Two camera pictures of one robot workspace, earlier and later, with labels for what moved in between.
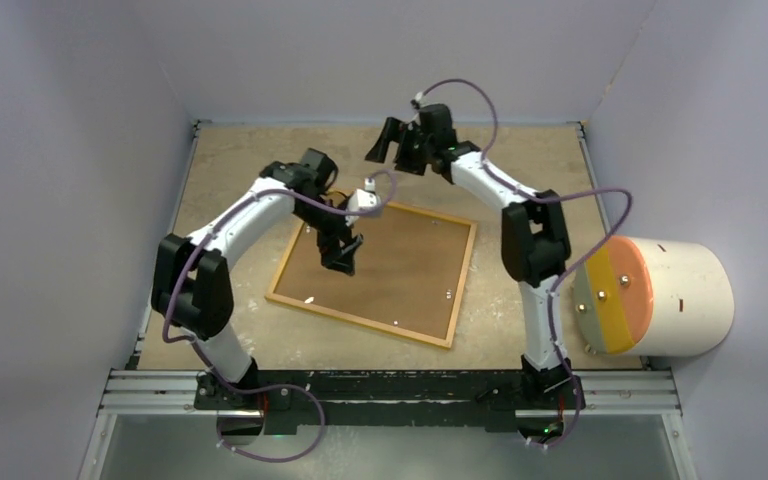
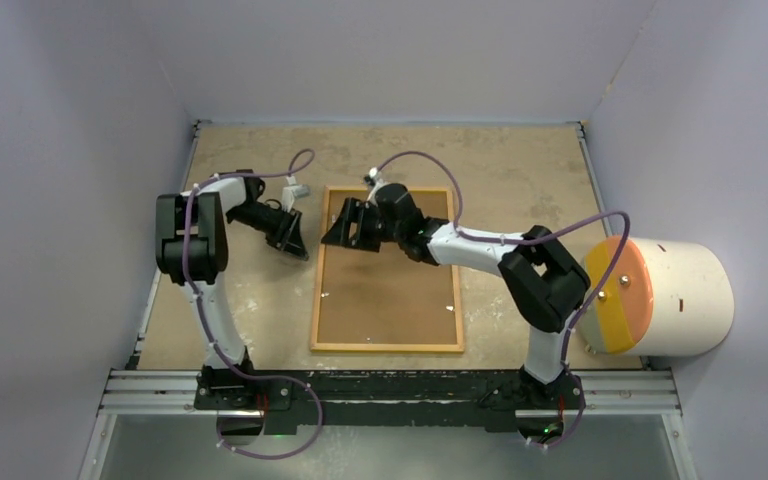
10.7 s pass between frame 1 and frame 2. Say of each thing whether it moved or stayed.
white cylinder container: stayed
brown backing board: moved
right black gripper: moved
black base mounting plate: stayed
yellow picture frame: moved
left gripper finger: moved
